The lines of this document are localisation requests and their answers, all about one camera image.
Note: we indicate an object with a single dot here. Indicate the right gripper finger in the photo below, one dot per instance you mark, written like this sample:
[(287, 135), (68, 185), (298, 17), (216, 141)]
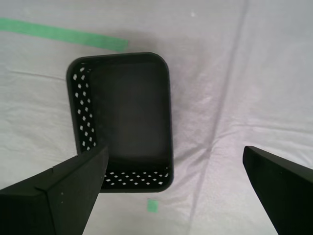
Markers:
[(61, 200), (288, 195)]

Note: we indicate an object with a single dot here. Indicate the black perforated plastic basket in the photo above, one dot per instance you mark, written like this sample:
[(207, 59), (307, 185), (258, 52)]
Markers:
[(132, 110)]

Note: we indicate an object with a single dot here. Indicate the small green tape marker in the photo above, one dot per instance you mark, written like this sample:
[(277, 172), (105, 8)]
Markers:
[(152, 205)]

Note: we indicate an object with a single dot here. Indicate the white table cloth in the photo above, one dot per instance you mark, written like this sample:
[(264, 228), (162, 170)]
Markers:
[(232, 98)]

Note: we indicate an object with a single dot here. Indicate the long green tape strip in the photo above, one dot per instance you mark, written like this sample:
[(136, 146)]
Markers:
[(61, 34)]

